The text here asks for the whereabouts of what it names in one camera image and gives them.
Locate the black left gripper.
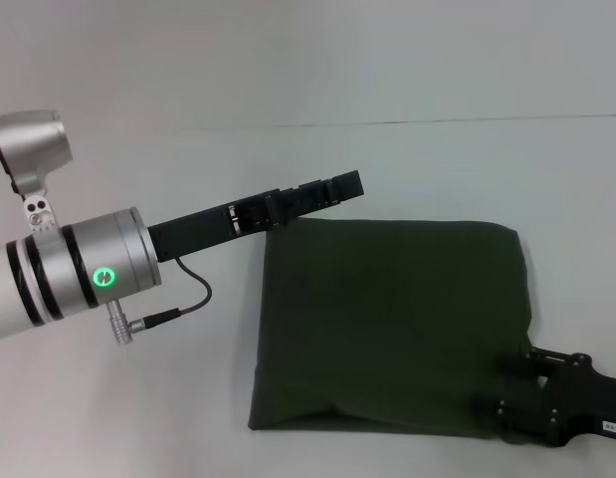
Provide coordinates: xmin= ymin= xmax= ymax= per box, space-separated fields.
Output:
xmin=146 ymin=168 xmax=365 ymax=266

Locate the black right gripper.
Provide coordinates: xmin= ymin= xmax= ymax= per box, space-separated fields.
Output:
xmin=478 ymin=350 xmax=616 ymax=447

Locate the dark green FREE t-shirt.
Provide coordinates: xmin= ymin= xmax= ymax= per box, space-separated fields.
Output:
xmin=247 ymin=215 xmax=535 ymax=445

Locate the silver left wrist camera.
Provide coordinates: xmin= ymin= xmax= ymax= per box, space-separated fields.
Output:
xmin=0 ymin=109 xmax=75 ymax=238

